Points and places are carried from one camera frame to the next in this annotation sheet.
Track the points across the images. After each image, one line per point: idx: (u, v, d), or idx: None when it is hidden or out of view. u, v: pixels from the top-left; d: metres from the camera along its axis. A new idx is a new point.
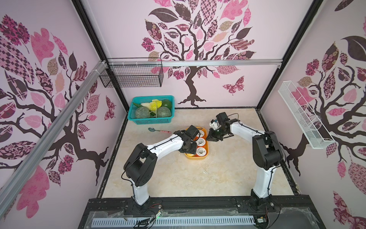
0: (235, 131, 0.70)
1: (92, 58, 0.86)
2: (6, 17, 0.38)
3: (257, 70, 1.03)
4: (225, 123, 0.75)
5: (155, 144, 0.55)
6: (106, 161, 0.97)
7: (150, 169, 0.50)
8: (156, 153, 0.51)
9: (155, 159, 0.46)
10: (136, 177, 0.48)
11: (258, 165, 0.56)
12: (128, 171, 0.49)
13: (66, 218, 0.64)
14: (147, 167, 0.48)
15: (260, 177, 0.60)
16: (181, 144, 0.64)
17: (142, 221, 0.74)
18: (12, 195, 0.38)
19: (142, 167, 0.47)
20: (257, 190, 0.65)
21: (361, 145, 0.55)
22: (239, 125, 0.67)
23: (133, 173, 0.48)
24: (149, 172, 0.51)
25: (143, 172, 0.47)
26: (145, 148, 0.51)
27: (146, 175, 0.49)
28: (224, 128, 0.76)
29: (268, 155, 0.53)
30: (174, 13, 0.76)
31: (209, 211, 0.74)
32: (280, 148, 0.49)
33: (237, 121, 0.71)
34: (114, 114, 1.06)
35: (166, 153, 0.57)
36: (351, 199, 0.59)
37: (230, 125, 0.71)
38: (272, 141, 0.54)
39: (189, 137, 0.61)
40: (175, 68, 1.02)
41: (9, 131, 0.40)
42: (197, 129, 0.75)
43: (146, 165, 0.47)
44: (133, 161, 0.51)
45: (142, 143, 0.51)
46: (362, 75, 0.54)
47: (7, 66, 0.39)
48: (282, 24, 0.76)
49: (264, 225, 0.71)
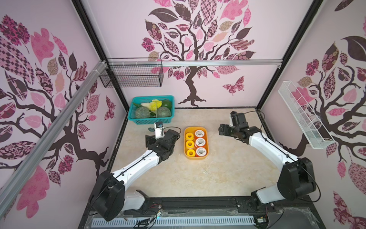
0: (254, 145, 0.59)
1: (92, 58, 0.86)
2: (6, 17, 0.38)
3: (256, 70, 1.03)
4: (243, 131, 0.63)
5: (122, 171, 0.47)
6: (106, 161, 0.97)
7: (119, 199, 0.44)
8: (124, 180, 0.45)
9: (122, 189, 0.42)
10: (104, 212, 0.41)
11: (284, 195, 0.47)
12: (95, 205, 0.42)
13: (67, 218, 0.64)
14: (114, 199, 0.41)
15: (274, 194, 0.54)
16: (156, 160, 0.57)
17: (141, 222, 0.74)
18: (11, 196, 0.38)
19: (108, 200, 0.41)
20: (260, 194, 0.63)
21: (362, 145, 0.55)
22: (262, 141, 0.55)
23: (101, 207, 0.41)
24: (118, 203, 0.44)
25: (110, 205, 0.40)
26: (111, 175, 0.45)
27: (115, 207, 0.43)
28: (241, 135, 0.63)
29: (298, 186, 0.43)
30: (174, 13, 0.76)
31: (209, 211, 0.74)
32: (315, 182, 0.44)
33: (261, 136, 0.58)
34: (114, 114, 1.06)
35: (137, 174, 0.51)
36: (351, 199, 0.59)
37: (251, 137, 0.59)
38: (304, 170, 0.46)
39: (165, 150, 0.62)
40: (175, 68, 1.02)
41: (9, 131, 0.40)
42: (173, 135, 0.65)
43: (112, 197, 0.40)
44: (98, 192, 0.45)
45: (107, 171, 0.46)
46: (362, 75, 0.54)
47: (7, 66, 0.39)
48: (282, 24, 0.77)
49: (264, 225, 0.71)
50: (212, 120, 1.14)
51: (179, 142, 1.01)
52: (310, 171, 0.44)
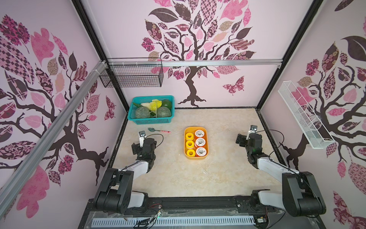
0: (262, 169, 0.62)
1: (92, 58, 0.86)
2: (6, 17, 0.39)
3: (257, 70, 1.03)
4: (252, 157, 0.68)
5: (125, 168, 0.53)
6: (106, 161, 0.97)
7: (129, 187, 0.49)
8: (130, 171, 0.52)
9: (131, 174, 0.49)
10: (117, 205, 0.42)
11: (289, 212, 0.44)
12: (106, 202, 0.42)
13: (67, 218, 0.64)
14: (126, 187, 0.46)
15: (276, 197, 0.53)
16: (147, 163, 0.66)
17: (142, 221, 0.74)
18: (11, 196, 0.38)
19: (120, 190, 0.44)
20: (261, 194, 0.63)
21: (362, 145, 0.55)
22: (267, 160, 0.60)
23: (113, 202, 0.42)
24: (127, 194, 0.47)
25: (122, 192, 0.44)
26: (115, 171, 0.49)
27: (125, 198, 0.46)
28: (250, 160, 0.68)
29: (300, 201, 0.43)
30: (174, 13, 0.76)
31: (209, 211, 0.74)
32: (320, 196, 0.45)
33: (267, 158, 0.62)
34: (114, 114, 1.06)
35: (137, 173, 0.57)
36: (351, 199, 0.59)
37: (259, 161, 0.63)
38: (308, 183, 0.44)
39: (149, 160, 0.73)
40: (175, 68, 1.02)
41: (9, 131, 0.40)
42: (149, 144, 0.71)
43: (124, 184, 0.45)
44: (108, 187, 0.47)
45: (110, 168, 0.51)
46: (362, 75, 0.54)
47: (7, 66, 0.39)
48: (282, 24, 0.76)
49: (263, 225, 0.71)
50: (212, 120, 1.14)
51: (178, 142, 0.99)
52: (314, 186, 0.44)
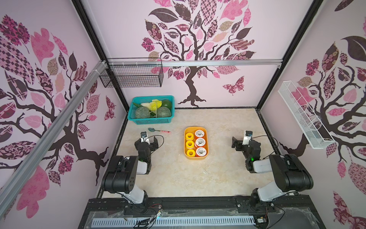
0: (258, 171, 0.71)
1: (92, 58, 0.86)
2: (6, 17, 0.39)
3: (257, 70, 1.03)
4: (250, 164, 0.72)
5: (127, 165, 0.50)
6: (106, 161, 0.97)
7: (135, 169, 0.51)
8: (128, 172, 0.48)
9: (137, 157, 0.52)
10: (124, 184, 0.45)
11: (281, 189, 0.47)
12: (114, 182, 0.46)
13: (67, 218, 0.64)
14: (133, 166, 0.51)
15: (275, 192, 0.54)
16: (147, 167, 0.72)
17: (142, 221, 0.74)
18: (11, 195, 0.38)
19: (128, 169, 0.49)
20: (261, 192, 0.64)
21: (362, 145, 0.55)
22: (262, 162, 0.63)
23: (120, 181, 0.46)
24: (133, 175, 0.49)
25: (130, 171, 0.49)
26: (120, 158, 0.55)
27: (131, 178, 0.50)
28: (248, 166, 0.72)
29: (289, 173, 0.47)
30: (174, 13, 0.76)
31: (209, 211, 0.74)
32: (306, 170, 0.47)
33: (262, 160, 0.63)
34: (114, 114, 1.06)
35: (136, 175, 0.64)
36: (351, 199, 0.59)
37: (255, 165, 0.68)
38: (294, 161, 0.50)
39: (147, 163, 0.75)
40: (175, 68, 1.02)
41: (9, 131, 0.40)
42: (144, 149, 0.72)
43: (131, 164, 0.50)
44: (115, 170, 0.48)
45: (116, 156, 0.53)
46: (362, 75, 0.54)
47: (7, 66, 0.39)
48: (282, 24, 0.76)
49: (264, 225, 0.71)
50: (212, 120, 1.14)
51: (178, 142, 0.99)
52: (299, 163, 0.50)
